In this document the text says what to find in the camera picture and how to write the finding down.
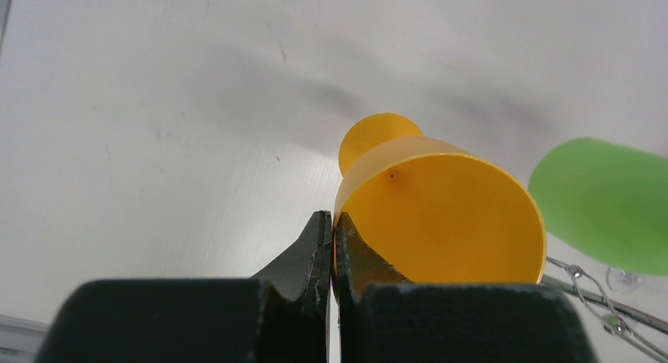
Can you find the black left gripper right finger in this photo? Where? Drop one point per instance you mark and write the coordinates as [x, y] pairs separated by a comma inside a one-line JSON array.
[[356, 266]]

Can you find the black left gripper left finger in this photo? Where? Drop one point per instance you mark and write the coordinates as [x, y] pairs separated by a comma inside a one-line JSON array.
[[294, 316]]

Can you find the orange wine glass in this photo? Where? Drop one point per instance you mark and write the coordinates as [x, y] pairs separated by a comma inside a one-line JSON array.
[[434, 212]]

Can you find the green wine glass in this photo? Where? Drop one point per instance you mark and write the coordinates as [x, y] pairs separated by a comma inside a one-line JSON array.
[[606, 200]]

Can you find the chrome wine glass rack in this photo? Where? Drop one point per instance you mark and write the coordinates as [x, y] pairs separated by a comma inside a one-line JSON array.
[[612, 315]]

